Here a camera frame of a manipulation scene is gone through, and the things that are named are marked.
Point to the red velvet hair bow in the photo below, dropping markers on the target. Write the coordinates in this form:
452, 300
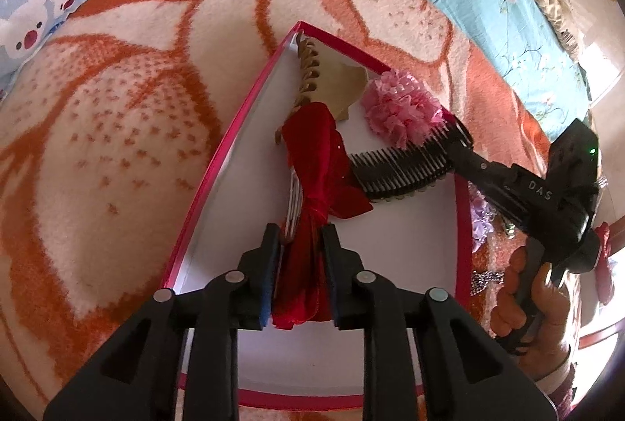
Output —
312, 147

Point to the black hair comb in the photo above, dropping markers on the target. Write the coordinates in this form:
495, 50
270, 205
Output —
395, 172

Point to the orange and white blanket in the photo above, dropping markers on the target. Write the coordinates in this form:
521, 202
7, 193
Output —
122, 108

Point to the pink flower scrunchie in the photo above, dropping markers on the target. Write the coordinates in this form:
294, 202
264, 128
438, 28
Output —
395, 108

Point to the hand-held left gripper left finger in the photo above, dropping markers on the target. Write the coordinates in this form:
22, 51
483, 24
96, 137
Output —
262, 300

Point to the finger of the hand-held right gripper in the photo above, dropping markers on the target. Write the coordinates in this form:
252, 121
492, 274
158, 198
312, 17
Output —
468, 152

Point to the beige hair claw clip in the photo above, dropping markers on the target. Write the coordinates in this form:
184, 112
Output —
337, 89

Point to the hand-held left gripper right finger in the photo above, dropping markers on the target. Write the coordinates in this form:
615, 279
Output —
342, 299

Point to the purple organza scrunchie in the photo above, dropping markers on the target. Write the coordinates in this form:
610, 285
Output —
481, 218

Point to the person's right forearm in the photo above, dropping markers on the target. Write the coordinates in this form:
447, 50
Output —
556, 382

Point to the red fabric piece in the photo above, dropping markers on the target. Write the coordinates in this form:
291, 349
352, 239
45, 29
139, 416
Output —
605, 255

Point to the person's right hand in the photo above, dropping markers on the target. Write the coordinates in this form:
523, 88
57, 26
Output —
551, 313

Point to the red rimmed white box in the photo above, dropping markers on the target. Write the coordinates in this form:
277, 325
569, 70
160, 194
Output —
405, 230

